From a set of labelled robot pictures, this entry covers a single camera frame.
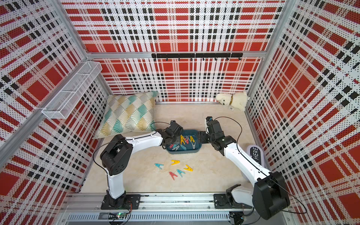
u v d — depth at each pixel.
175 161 0.88
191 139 0.97
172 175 0.84
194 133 0.96
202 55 0.92
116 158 0.49
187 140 0.96
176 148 0.93
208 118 0.75
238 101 1.14
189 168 0.85
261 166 0.45
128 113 0.93
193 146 0.94
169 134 0.73
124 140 0.53
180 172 0.84
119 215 0.69
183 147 0.93
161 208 0.73
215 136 0.63
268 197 0.40
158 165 0.86
